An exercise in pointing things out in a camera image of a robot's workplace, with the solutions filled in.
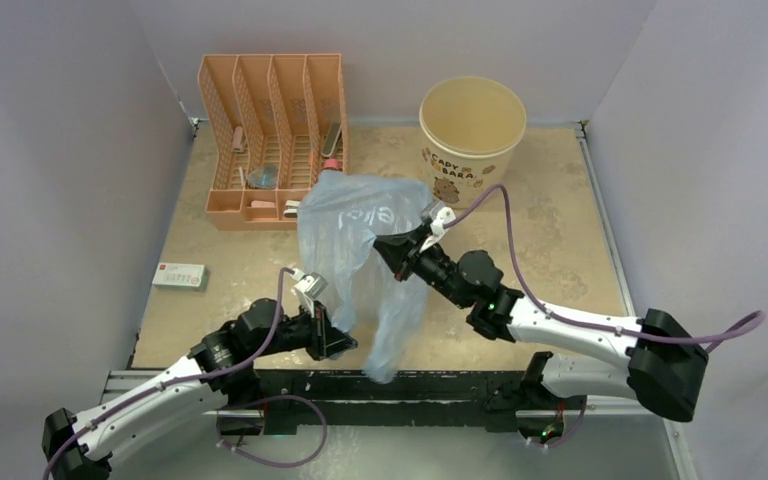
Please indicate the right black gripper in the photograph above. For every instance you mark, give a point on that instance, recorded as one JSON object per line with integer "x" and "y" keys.
{"x": 400, "y": 251}

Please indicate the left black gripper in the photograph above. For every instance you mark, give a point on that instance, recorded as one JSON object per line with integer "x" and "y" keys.
{"x": 326, "y": 340}

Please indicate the blue plastic trash bag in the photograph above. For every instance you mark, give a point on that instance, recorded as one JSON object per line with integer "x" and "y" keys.
{"x": 338, "y": 222}

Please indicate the beige capybara trash bin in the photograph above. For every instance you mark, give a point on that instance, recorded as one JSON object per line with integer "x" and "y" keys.
{"x": 472, "y": 127}

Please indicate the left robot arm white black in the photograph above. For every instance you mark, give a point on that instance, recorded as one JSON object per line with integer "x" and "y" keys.
{"x": 217, "y": 373}

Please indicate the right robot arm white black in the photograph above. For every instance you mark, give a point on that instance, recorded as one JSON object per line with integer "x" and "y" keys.
{"x": 652, "y": 359}

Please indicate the white stapler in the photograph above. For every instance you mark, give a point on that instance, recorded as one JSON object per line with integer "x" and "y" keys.
{"x": 290, "y": 209}

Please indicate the grey pen case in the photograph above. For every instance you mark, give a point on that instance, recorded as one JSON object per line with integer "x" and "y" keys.
{"x": 331, "y": 141}

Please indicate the pink eraser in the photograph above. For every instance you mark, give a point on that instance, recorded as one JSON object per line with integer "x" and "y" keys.
{"x": 262, "y": 204}

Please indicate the pink plastic file organizer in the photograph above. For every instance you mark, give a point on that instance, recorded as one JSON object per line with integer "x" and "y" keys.
{"x": 285, "y": 104}

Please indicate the white red small box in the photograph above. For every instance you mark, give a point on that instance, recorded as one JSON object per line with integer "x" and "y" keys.
{"x": 180, "y": 276}

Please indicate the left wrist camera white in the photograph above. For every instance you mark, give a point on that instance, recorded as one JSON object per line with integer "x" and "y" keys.
{"x": 307, "y": 288}

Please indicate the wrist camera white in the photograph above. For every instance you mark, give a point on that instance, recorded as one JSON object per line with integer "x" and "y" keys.
{"x": 307, "y": 288}
{"x": 436, "y": 216}

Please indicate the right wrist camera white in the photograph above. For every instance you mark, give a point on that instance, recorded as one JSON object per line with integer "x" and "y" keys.
{"x": 436, "y": 216}

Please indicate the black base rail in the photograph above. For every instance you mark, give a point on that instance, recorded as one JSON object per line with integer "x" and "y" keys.
{"x": 496, "y": 401}

